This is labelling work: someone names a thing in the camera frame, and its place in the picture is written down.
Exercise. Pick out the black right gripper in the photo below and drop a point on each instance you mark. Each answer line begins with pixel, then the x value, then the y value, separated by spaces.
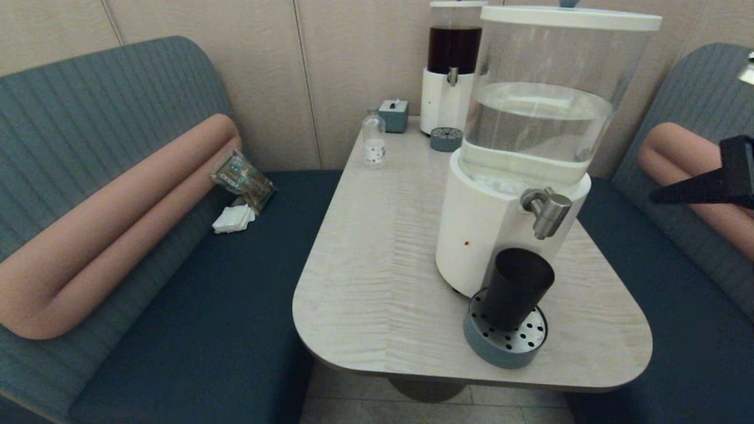
pixel 739 171

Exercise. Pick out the large silver metal tap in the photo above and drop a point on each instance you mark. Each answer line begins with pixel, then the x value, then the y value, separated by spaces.
pixel 548 212

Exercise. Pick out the black plastic cup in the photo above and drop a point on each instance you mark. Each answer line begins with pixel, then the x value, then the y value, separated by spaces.
pixel 517 285

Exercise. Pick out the teal upholstered bench sofa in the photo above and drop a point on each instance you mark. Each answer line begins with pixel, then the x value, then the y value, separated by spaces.
pixel 695 330
pixel 88 106

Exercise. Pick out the clear water dispenser white base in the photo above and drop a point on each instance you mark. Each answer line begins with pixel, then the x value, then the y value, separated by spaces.
pixel 489 212

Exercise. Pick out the large white dispenser lid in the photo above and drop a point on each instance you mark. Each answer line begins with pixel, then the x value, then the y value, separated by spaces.
pixel 568 19

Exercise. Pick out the large blue drip tray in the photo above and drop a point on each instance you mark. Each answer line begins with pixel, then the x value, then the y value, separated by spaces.
pixel 506 350

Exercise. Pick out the small blue drip tray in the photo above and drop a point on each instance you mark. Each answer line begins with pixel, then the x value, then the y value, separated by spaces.
pixel 446 140

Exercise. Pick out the small silver metal tap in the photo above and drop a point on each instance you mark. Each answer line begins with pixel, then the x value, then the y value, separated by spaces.
pixel 452 76

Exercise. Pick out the dark drink dispenser white base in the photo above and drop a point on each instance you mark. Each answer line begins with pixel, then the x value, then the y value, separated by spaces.
pixel 442 100

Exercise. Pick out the small white dispenser lid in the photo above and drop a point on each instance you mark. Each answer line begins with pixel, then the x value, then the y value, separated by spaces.
pixel 453 5

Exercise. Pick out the small blue box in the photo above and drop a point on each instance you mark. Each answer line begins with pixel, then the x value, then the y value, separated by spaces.
pixel 393 116

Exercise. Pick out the clear plastic bottle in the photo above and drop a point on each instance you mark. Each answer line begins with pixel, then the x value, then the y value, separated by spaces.
pixel 373 144

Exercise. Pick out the clear snack packet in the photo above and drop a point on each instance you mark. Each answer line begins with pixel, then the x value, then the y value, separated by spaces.
pixel 241 176

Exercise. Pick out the white paper napkins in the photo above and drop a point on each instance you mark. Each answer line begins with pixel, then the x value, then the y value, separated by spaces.
pixel 232 219

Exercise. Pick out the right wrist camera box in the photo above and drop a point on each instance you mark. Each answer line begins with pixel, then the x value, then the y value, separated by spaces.
pixel 748 70

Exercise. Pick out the dark table pedestal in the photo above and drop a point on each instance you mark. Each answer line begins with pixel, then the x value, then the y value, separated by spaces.
pixel 427 390

